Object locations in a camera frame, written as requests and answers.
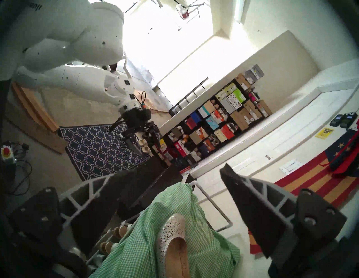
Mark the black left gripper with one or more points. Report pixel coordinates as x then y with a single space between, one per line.
137 117

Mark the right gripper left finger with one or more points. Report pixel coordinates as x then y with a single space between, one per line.
92 210

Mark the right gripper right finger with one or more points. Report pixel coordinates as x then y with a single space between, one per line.
252 207

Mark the silver perforated shoe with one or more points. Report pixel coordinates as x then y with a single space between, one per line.
171 232

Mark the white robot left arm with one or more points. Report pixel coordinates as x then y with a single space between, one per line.
78 36

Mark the grey metal shoe rack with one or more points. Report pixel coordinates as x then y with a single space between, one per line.
228 223

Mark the white slide sandal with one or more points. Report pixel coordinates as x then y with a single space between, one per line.
146 149
143 143

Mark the yellow shoebox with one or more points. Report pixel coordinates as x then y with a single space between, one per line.
162 143

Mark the red shoebox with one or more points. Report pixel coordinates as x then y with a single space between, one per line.
179 148

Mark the flat cardboard sheet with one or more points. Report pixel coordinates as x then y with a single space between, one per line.
152 106

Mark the black shoebox shelf unit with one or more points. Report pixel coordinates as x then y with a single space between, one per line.
179 127

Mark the blue patterned floor rug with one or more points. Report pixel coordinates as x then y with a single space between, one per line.
98 151

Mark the orange white shoebox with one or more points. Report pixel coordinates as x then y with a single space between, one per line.
199 135

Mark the green gingham cloth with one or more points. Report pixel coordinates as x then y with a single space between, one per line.
134 246

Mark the blue shoebox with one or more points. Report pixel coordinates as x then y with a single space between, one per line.
212 123

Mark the green white shoebox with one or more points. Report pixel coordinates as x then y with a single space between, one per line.
238 95

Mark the yellow warning sticker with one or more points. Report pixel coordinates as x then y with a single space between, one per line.
324 133

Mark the red emergency stop box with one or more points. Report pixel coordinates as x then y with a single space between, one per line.
5 152

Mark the brown cardboard box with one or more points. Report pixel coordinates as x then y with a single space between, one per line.
36 117

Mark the white garage door opener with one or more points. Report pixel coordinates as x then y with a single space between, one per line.
183 12

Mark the black metal ladder frame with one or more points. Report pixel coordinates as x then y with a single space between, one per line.
179 108

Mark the white light switch plate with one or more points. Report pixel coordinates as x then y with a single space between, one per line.
290 167

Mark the red yellow striped wall rug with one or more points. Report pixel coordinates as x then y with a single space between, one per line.
308 179

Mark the black wall-mounted device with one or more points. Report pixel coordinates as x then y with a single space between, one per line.
338 120
350 120

